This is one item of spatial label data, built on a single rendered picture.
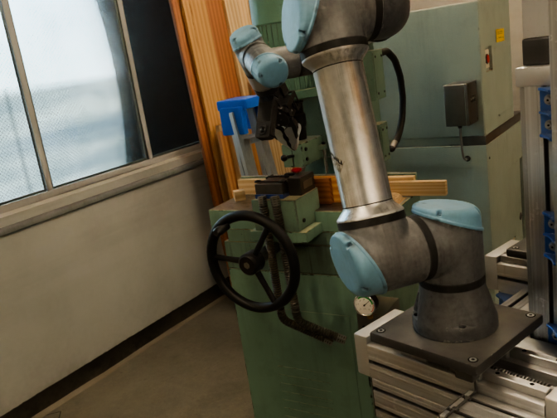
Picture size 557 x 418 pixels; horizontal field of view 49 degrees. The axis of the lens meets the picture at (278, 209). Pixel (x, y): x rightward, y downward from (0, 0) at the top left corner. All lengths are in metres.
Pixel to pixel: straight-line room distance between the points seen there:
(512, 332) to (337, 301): 0.73
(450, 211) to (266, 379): 1.14
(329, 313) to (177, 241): 1.64
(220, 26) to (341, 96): 2.50
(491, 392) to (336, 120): 0.52
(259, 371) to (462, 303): 1.06
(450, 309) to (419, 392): 0.20
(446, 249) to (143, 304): 2.30
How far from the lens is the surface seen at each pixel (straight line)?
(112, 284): 3.02
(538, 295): 1.30
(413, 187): 1.74
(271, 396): 2.07
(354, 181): 1.01
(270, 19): 1.76
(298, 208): 1.62
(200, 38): 3.29
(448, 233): 1.06
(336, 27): 1.02
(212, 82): 3.30
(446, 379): 1.17
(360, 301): 1.67
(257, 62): 1.40
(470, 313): 1.11
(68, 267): 2.85
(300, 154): 1.81
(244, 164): 2.68
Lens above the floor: 1.35
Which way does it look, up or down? 15 degrees down
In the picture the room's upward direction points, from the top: 8 degrees counter-clockwise
